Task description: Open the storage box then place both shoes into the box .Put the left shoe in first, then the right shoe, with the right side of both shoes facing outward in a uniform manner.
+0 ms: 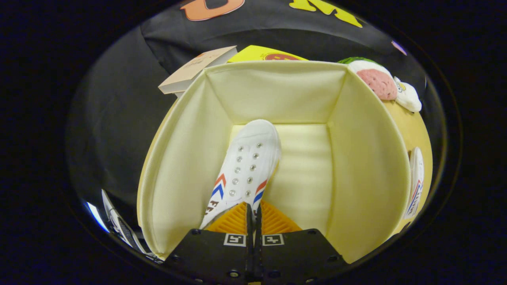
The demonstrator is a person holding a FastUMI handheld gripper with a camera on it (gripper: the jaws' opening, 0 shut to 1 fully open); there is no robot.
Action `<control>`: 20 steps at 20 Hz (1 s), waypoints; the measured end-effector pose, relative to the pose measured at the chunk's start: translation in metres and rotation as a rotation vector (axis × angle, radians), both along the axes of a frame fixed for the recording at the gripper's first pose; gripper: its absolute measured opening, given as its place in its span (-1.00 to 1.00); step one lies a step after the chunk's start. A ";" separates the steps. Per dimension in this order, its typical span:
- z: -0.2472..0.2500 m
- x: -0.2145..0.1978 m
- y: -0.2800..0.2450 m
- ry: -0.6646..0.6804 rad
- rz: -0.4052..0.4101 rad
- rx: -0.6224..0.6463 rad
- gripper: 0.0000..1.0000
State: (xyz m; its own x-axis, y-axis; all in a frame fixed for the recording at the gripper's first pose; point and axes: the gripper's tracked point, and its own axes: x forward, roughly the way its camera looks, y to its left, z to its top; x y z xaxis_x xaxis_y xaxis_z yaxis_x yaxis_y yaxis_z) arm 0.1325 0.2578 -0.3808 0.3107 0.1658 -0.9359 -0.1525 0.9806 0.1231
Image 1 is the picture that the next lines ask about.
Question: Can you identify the small white plush toy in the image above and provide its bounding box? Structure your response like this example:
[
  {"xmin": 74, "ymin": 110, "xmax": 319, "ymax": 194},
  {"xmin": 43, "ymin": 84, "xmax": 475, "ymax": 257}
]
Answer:
[{"xmin": 393, "ymin": 76, "xmax": 422, "ymax": 112}]

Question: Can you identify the white shoe with striped sides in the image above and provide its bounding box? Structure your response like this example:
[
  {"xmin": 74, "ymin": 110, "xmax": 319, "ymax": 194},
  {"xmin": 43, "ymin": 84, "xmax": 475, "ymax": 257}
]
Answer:
[
  {"xmin": 403, "ymin": 147, "xmax": 425, "ymax": 220},
  {"xmin": 199, "ymin": 120, "xmax": 282, "ymax": 230}
]

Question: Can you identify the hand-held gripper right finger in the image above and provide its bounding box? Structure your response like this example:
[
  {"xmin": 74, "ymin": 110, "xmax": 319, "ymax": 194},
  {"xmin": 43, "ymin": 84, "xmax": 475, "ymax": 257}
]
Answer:
[{"xmin": 255, "ymin": 201, "xmax": 348, "ymax": 285}]

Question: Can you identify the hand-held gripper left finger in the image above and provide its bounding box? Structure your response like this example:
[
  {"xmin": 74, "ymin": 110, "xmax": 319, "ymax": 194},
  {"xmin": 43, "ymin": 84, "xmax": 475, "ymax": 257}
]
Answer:
[{"xmin": 163, "ymin": 203, "xmax": 254, "ymax": 283}]

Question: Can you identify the yellow book with red circle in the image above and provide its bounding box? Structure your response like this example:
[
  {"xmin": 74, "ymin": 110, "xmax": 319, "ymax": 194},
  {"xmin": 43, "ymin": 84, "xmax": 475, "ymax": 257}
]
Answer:
[{"xmin": 228, "ymin": 45, "xmax": 307, "ymax": 63}]

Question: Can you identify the watermelon slice plush toy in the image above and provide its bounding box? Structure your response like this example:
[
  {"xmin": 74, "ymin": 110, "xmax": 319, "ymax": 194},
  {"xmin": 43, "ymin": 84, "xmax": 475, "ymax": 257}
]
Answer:
[{"xmin": 337, "ymin": 57, "xmax": 398, "ymax": 101}]

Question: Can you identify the white and dark striped object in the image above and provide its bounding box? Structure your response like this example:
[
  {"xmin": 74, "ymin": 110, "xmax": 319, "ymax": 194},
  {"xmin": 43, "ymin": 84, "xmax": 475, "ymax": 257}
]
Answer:
[{"xmin": 101, "ymin": 189, "xmax": 163, "ymax": 264}]

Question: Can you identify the black backdrop cloth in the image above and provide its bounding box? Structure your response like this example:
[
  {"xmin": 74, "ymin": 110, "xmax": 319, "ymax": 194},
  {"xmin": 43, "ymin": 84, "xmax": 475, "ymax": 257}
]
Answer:
[{"xmin": 67, "ymin": 0, "xmax": 428, "ymax": 230}]

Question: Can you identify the beige book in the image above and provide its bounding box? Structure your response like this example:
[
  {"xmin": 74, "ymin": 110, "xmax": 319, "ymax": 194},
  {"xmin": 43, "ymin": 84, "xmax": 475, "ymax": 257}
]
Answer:
[{"xmin": 158, "ymin": 46, "xmax": 238, "ymax": 95}]

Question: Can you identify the cream fabric storage box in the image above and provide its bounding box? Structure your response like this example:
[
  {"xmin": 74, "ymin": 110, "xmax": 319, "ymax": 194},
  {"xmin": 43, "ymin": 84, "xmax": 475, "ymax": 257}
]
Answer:
[{"xmin": 137, "ymin": 59, "xmax": 412, "ymax": 264}]

